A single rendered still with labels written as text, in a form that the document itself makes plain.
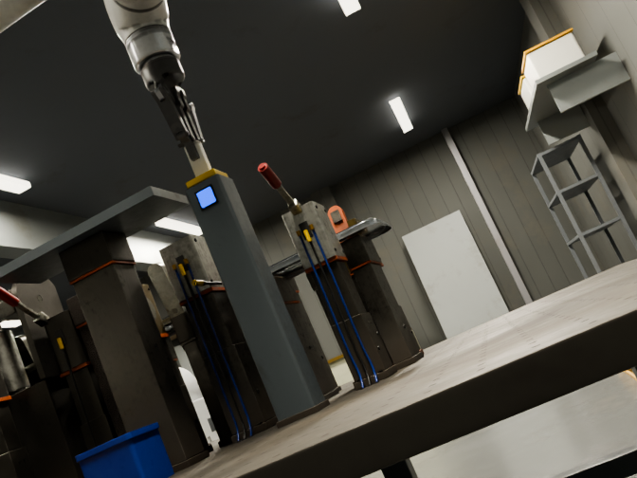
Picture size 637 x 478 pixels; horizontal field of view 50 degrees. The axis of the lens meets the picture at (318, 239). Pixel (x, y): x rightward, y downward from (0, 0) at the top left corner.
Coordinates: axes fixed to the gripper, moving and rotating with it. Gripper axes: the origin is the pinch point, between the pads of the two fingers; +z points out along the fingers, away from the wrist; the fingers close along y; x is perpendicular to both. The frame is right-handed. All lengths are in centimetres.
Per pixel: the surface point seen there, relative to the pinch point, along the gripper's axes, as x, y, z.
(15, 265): 38.0, -6.9, 3.4
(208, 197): -0.4, -4.0, 8.3
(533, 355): -39, -55, 49
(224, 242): 0.2, -3.6, 16.6
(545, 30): -154, 475, -141
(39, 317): 47.2, 7.1, 10.3
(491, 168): -81, 844, -119
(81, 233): 23.3, -6.9, 4.1
